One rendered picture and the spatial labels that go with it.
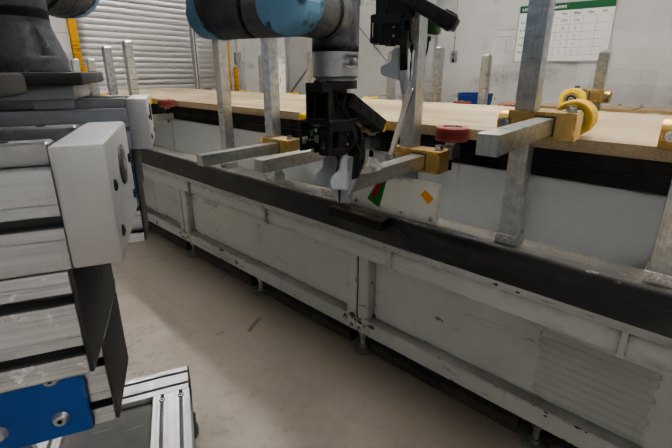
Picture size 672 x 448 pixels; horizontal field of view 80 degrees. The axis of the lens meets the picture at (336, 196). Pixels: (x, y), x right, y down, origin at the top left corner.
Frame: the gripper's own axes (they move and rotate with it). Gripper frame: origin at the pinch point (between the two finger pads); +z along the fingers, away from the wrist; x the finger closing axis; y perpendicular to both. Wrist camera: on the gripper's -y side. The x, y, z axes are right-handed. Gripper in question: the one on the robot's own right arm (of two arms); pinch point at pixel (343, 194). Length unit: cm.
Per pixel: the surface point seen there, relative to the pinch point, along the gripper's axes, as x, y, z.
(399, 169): 1.5, -16.2, -2.0
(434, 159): 3.9, -26.3, -2.9
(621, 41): -67, -741, -67
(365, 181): 1.5, -4.7, -1.8
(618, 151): 35, -46, -6
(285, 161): -23.5, -7.0, -1.6
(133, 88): -152, -28, -14
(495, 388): 17, -49, 67
